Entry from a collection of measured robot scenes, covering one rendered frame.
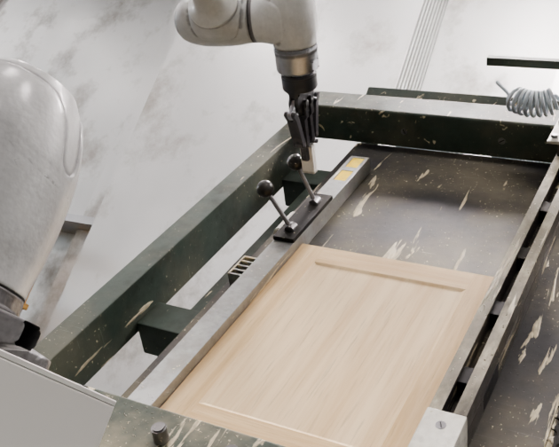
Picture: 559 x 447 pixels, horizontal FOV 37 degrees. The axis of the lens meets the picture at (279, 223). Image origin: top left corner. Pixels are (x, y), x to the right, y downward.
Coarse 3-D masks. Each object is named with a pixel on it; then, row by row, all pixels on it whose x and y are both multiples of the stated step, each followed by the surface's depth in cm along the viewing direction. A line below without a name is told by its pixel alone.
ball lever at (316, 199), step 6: (294, 156) 183; (300, 156) 184; (288, 162) 184; (294, 162) 183; (300, 162) 183; (294, 168) 184; (300, 168) 184; (300, 174) 185; (306, 180) 186; (306, 186) 186; (312, 192) 187; (312, 198) 187; (318, 198) 187; (312, 204) 187
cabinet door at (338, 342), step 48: (288, 288) 165; (336, 288) 163; (384, 288) 161; (432, 288) 160; (480, 288) 157; (240, 336) 153; (288, 336) 152; (336, 336) 150; (384, 336) 149; (432, 336) 147; (192, 384) 143; (240, 384) 142; (288, 384) 141; (336, 384) 139; (384, 384) 138; (432, 384) 136; (240, 432) 132; (288, 432) 131; (336, 432) 130; (384, 432) 129
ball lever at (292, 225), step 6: (264, 180) 176; (258, 186) 176; (264, 186) 175; (270, 186) 175; (258, 192) 176; (264, 192) 175; (270, 192) 176; (270, 198) 177; (276, 204) 177; (282, 216) 178; (288, 222) 178; (294, 222) 179; (288, 228) 178; (294, 228) 178
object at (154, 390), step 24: (360, 168) 202; (336, 192) 192; (264, 264) 170; (240, 288) 163; (216, 312) 157; (240, 312) 159; (192, 336) 152; (216, 336) 152; (168, 360) 146; (192, 360) 146; (144, 384) 142; (168, 384) 141
